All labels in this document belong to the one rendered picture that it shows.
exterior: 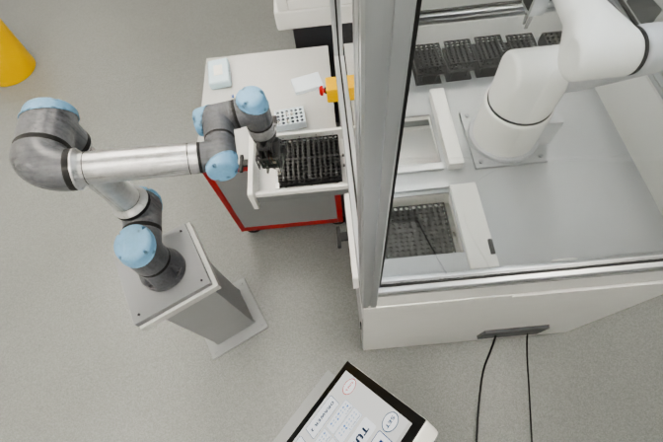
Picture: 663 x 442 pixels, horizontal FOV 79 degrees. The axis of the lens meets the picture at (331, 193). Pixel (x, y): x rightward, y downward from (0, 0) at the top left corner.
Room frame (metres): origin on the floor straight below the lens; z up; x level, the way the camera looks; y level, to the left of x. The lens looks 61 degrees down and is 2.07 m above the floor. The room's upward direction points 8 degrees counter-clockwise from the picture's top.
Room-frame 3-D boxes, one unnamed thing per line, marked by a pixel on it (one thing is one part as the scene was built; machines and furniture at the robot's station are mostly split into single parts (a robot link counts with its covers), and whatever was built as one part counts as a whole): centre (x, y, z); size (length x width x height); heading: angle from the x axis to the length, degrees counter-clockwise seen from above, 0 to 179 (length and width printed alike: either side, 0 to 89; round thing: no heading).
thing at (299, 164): (0.80, 0.06, 0.87); 0.22 x 0.18 x 0.06; 87
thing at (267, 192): (0.80, 0.05, 0.86); 0.40 x 0.26 x 0.06; 87
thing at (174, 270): (0.51, 0.61, 0.83); 0.15 x 0.15 x 0.10
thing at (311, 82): (1.29, 0.04, 0.77); 0.13 x 0.09 x 0.02; 100
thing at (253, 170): (0.81, 0.26, 0.87); 0.29 x 0.02 x 0.11; 177
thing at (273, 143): (0.71, 0.17, 1.12); 0.09 x 0.08 x 0.12; 175
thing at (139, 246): (0.52, 0.61, 0.95); 0.13 x 0.12 x 0.14; 6
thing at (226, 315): (0.51, 0.61, 0.38); 0.30 x 0.30 x 0.76; 23
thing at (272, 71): (1.22, 0.22, 0.38); 0.62 x 0.58 x 0.76; 177
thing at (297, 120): (1.09, 0.13, 0.78); 0.12 x 0.08 x 0.04; 92
